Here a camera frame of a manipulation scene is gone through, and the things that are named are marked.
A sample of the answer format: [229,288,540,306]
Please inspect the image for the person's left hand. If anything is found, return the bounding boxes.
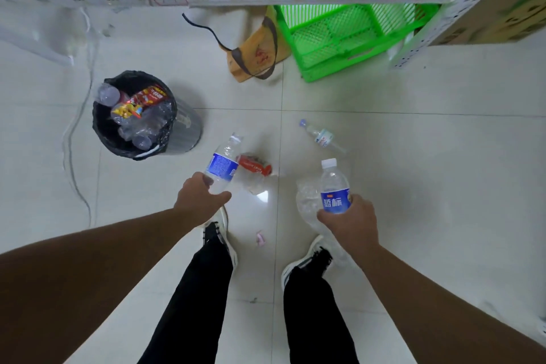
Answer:
[172,171,233,230]

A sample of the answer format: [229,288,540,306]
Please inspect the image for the person's right hand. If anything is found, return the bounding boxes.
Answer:
[316,193,380,268]

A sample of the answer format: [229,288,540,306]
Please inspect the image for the blue label plastic bottle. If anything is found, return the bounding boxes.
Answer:
[318,158,353,215]
[204,133,244,195]

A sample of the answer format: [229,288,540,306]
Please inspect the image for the crushed red label plastic bottle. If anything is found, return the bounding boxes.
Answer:
[237,153,274,196]

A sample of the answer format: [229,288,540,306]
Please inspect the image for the black trash bin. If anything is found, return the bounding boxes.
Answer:
[92,70,204,162]

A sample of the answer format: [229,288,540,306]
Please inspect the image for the white label plastic bottle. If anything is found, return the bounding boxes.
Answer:
[298,118,347,154]

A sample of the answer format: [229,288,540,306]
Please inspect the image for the red snack wrapper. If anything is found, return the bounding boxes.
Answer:
[111,85,169,119]

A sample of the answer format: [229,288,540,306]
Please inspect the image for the person's right forearm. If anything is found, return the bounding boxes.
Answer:
[354,246,546,364]

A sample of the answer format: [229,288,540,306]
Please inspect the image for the person's left forearm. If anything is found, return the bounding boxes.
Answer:
[0,208,197,364]

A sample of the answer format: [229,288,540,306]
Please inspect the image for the person's left white shoe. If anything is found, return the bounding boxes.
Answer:
[200,205,238,271]

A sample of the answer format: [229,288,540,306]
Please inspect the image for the person's white shoe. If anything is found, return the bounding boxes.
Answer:
[280,234,338,292]
[200,205,238,271]

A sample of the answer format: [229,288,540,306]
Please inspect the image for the person's right white shoe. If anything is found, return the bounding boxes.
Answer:
[280,234,338,292]

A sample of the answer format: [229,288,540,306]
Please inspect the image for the person's right leg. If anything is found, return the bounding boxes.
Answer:
[283,248,361,364]

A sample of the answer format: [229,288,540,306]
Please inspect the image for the person's leg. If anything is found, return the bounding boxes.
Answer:
[283,248,361,364]
[136,233,234,364]

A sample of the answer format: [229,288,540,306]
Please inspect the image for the person's left leg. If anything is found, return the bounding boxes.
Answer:
[136,233,234,364]

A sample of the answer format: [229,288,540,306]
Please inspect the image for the green plastic basket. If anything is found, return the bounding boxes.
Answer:
[272,3,440,83]

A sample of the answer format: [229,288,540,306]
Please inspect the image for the brown tote bag dark straps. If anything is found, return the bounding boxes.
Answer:
[181,5,292,83]

